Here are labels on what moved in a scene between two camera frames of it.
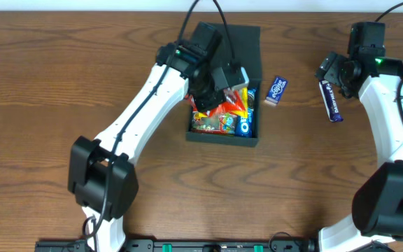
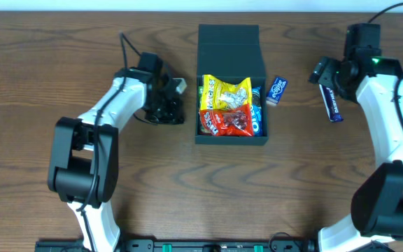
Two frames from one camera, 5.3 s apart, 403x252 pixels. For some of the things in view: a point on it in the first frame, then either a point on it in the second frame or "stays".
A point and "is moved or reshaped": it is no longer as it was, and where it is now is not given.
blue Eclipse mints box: x=276 y=89 stays
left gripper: x=208 y=101 -> x=166 y=108
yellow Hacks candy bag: x=245 y=95 is moved or reshaped
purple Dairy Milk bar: x=330 y=101 stays
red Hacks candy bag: x=232 y=103 -> x=235 y=121
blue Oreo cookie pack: x=243 y=124 -> x=257 y=111
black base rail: x=279 y=244 stays
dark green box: x=245 y=43 is moved or reshaped
